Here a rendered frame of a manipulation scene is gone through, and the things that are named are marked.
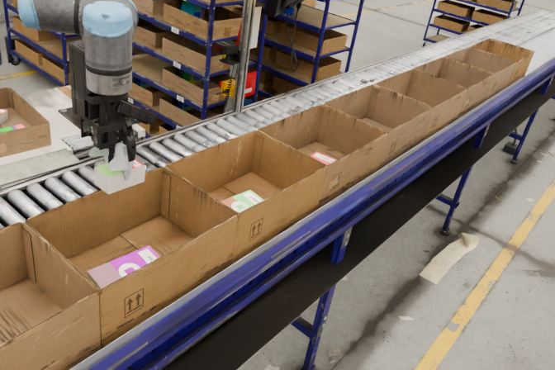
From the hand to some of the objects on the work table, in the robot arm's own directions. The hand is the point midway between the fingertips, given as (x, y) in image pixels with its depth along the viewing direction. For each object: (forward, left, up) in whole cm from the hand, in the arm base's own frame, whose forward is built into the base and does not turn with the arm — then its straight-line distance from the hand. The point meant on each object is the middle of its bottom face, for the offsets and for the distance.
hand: (120, 168), depth 117 cm
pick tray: (-100, +17, -47) cm, 112 cm away
